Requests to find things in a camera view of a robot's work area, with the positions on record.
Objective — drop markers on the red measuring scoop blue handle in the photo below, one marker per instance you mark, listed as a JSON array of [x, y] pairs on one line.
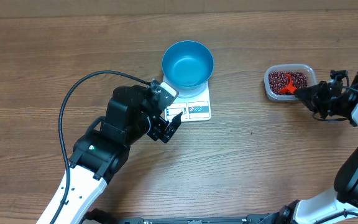
[[290, 88]]

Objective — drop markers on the clear container of red beans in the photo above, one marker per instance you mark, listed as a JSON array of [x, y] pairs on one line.
[[275, 79]]

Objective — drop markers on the white digital kitchen scale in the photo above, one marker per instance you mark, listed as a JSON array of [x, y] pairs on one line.
[[194, 104]]

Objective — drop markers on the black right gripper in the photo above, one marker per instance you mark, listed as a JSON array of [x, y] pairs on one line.
[[310, 97]]

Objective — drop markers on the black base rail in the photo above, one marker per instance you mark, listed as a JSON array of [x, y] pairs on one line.
[[97, 216]]

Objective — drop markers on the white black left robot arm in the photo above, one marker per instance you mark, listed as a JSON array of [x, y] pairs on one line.
[[132, 112]]

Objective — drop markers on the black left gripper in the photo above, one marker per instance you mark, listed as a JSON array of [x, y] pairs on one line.
[[160, 123]]

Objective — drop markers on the blue plastic bowl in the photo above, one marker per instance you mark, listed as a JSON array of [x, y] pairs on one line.
[[187, 64]]

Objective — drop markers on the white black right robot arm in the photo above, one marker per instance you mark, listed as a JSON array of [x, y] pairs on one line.
[[340, 202]]

